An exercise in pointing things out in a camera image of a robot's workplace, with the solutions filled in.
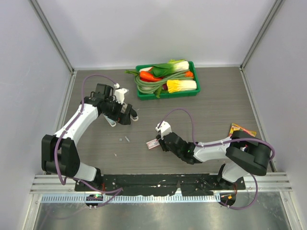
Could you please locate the green bok choy toy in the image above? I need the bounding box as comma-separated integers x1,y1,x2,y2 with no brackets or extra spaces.
149,60,189,77

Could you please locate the Fox's candy bag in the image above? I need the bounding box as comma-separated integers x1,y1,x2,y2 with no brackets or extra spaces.
228,123,257,137

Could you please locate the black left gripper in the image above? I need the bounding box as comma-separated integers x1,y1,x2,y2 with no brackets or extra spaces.
102,96,131,125

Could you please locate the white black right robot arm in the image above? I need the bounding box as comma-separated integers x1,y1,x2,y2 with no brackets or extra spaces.
156,130,272,189

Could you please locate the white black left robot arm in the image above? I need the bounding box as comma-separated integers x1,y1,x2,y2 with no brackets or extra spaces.
41,84,138,191

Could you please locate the orange carrot toy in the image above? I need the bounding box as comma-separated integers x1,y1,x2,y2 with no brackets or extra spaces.
139,71,163,82

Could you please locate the green plastic tray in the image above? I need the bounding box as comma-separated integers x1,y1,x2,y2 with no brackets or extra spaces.
126,59,201,100

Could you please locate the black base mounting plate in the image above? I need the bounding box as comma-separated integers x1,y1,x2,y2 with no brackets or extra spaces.
75,173,246,196

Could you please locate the white cable duct rail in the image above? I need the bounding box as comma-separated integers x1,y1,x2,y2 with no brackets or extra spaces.
41,193,220,204

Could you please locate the green long beans toy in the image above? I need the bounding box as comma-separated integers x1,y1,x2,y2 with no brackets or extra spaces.
125,70,195,98

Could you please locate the red white staple box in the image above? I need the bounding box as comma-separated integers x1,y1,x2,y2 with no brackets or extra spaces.
146,139,160,150

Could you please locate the yellow napa cabbage toy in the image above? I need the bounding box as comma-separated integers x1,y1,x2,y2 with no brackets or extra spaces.
166,80,197,93

